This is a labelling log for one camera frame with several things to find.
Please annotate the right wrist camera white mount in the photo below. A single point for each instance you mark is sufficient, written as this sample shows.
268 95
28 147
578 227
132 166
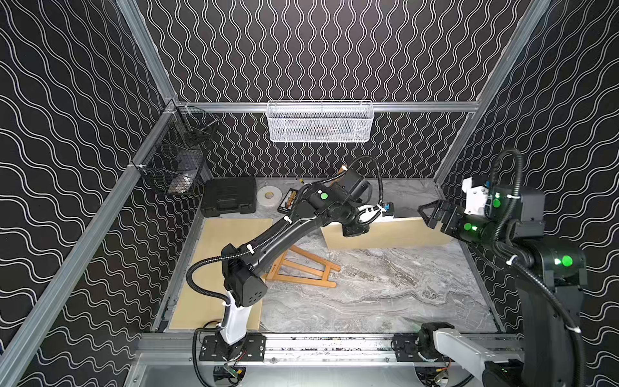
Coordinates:
476 189

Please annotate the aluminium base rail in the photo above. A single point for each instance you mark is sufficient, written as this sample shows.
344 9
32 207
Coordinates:
287 349

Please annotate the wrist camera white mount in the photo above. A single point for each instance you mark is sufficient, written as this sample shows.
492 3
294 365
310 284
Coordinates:
368 212
476 189

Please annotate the black wire basket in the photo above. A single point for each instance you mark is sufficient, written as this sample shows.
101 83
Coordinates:
177 162

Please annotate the light plywood board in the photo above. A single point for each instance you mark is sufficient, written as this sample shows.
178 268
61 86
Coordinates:
192 309
391 233

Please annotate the large wooden easel frame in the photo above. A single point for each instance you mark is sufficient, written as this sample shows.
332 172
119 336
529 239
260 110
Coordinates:
318 278

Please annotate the white wire mesh basket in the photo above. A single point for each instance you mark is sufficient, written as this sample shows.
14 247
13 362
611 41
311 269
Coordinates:
320 121

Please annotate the white tape roll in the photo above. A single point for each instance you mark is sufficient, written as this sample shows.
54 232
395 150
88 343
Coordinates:
269 196

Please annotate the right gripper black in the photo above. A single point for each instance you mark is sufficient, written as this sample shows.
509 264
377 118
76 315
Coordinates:
439 207

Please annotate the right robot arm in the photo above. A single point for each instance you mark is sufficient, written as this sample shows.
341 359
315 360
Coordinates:
550 276

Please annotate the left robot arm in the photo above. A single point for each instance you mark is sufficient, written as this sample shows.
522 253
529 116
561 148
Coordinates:
316 205

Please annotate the black plastic tool case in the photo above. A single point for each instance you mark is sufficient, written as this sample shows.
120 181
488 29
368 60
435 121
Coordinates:
229 195

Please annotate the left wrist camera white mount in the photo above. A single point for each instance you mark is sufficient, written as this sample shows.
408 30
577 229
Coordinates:
368 212

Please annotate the black charger board with cable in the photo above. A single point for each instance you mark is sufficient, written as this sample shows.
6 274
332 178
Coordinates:
289 195

